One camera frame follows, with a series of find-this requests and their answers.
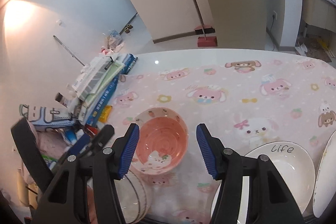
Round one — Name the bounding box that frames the white plate with life text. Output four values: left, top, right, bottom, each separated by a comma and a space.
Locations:
209, 140, 316, 224

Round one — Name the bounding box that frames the white plate with cartoon animals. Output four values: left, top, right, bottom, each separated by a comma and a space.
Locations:
313, 132, 335, 218

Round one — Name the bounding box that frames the white bowl with dark rim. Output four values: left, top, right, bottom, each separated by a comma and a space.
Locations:
114, 170, 153, 223

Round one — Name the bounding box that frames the pink strawberry bowl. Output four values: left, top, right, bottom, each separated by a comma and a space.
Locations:
131, 107, 189, 175

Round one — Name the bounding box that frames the stack of books and boxes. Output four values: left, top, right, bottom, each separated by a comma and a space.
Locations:
52, 53, 138, 128

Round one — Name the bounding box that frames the pink cartoon tablecloth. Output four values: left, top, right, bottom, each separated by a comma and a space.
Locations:
109, 57, 335, 223

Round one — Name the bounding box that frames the red broom and dustpan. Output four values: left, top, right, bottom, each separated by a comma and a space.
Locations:
193, 0, 218, 48

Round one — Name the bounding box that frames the bathroom vanity cabinet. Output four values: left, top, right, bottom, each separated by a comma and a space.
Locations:
301, 0, 335, 33

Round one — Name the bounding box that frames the white mop handle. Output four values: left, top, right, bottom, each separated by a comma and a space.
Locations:
53, 35, 85, 66

